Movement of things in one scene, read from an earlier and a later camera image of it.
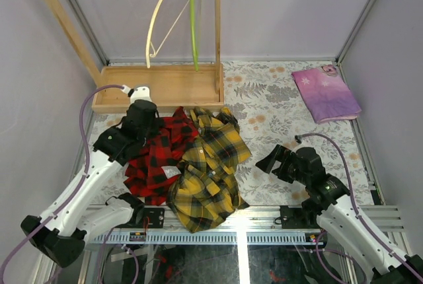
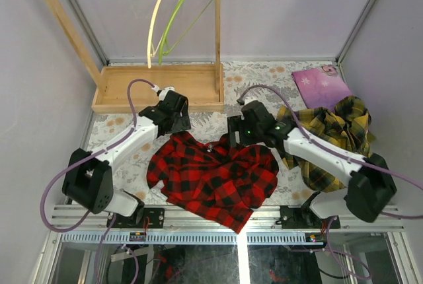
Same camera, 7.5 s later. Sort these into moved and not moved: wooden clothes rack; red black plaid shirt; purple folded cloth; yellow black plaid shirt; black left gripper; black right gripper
Moved: black left gripper; black right gripper; red black plaid shirt; yellow black plaid shirt
Not moved: purple folded cloth; wooden clothes rack
